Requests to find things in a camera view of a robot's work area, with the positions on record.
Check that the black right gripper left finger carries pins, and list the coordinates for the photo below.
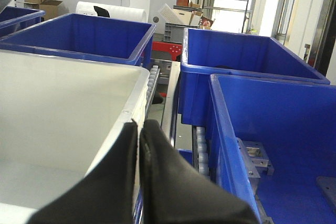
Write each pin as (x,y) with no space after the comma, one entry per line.
(105,195)

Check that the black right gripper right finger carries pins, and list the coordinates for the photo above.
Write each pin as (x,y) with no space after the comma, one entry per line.
(174,192)

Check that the white plastic tote bin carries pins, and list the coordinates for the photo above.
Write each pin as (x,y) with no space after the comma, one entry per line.
(59,117)

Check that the blue bin right far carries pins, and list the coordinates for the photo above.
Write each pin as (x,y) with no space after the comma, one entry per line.
(206,52)

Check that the blue bin right near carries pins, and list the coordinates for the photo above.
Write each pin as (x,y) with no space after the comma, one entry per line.
(295,122)

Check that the blue bin behind tote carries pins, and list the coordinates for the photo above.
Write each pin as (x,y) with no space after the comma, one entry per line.
(85,37)

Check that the blue bin left side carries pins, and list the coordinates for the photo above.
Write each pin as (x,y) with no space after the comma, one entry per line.
(14,19)

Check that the front right roller track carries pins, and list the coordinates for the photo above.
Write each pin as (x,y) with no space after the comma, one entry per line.
(199,150)

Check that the grey plastic crate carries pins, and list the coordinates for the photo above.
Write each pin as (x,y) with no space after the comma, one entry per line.
(173,33)

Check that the white foam roll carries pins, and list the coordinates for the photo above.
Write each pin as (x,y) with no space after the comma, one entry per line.
(117,12)

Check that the cardboard boxes pile centre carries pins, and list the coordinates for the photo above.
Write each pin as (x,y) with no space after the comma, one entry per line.
(185,13)

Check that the cardboard boxes stack left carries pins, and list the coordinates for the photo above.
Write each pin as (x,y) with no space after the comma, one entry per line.
(49,6)

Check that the metal bracket parts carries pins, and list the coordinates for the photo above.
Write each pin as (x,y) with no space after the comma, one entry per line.
(255,159)

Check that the red metal frame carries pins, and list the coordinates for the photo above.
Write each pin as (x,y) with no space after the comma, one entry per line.
(173,49)

